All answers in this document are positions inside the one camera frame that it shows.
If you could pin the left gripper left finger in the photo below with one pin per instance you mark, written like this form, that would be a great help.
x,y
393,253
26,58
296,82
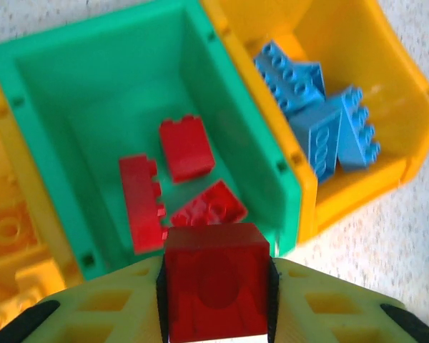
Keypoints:
x,y
103,314

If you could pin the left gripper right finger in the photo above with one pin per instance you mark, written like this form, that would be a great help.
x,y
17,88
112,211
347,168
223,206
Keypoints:
x,y
325,314

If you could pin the long red lego brick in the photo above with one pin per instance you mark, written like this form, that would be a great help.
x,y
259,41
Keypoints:
x,y
139,203

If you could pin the small red lego brick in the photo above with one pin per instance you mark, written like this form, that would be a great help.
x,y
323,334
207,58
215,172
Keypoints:
x,y
211,205
214,250

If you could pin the blue lego brick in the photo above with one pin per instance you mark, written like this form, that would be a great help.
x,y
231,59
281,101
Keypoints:
x,y
357,143
321,143
282,71

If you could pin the yellow plastic bin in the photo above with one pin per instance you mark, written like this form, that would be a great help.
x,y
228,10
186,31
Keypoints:
x,y
18,150
397,125

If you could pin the green plastic bin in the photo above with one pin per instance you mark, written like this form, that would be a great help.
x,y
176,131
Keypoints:
x,y
93,89

